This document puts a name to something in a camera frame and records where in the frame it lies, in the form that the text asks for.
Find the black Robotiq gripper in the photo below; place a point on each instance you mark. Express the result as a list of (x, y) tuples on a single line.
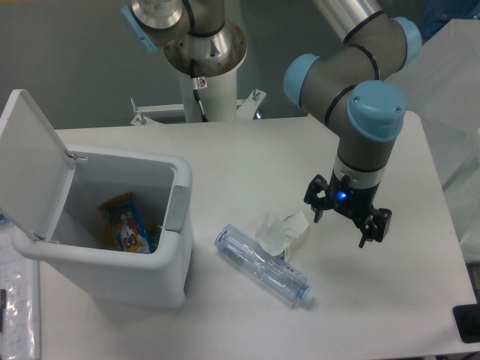
[(353, 203)]

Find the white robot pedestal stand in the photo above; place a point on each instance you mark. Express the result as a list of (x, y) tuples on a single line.
[(203, 99)]

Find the green wrapper in bin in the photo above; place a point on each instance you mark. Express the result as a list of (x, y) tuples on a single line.
[(155, 236)]

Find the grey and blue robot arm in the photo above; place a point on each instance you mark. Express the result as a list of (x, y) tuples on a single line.
[(346, 92)]

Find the white plastic trash can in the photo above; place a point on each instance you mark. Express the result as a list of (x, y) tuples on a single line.
[(50, 192)]

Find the orange blue snack wrapper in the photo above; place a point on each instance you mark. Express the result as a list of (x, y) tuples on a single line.
[(125, 225)]

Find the translucent plastic storage box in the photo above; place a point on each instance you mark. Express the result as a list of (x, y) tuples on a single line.
[(442, 87)]

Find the black device at edge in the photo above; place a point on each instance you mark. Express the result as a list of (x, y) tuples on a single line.
[(466, 317)]

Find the clear plastic water bottle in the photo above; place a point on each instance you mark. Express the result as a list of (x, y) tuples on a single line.
[(270, 272)]

